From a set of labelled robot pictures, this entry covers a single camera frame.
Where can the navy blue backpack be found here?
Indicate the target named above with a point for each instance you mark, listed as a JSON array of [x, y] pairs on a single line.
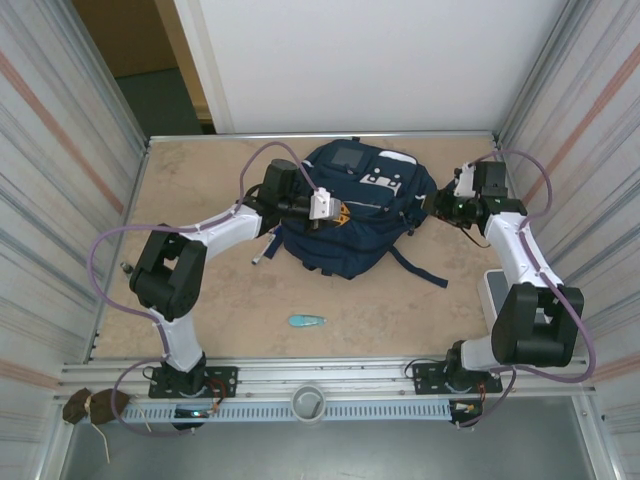
[[350, 250]]

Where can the white marker with blue cap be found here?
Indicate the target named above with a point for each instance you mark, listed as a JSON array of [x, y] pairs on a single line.
[[270, 245]]

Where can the teal correction tape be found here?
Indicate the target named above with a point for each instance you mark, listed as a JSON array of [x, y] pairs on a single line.
[[306, 321]]

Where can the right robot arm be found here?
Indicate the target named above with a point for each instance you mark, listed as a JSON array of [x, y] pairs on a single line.
[[540, 325]]

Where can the translucent corrugated side panel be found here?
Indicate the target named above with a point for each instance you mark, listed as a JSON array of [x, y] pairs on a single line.
[[50, 200], [590, 200]]

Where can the grey and white scale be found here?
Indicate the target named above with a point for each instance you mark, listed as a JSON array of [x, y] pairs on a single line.
[[492, 290]]

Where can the grey round cup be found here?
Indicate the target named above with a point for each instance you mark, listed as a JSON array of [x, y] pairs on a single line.
[[300, 400]]

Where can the small circuit board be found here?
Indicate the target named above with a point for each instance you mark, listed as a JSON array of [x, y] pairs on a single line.
[[195, 413]]

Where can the brown cloth bundle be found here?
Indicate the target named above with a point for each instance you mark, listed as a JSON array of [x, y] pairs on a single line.
[[80, 407]]

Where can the thin aluminium table edge rail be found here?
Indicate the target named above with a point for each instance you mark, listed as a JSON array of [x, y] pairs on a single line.
[[225, 136]]

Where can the white door frame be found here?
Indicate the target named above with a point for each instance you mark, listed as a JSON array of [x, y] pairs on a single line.
[[205, 75]]

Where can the wide aluminium mounting rail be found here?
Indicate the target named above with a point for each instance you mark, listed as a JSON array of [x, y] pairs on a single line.
[[325, 372]]

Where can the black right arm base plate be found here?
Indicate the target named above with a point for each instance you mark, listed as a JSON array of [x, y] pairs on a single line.
[[430, 380]]

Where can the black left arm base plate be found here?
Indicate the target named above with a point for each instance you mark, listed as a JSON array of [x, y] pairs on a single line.
[[220, 382]]

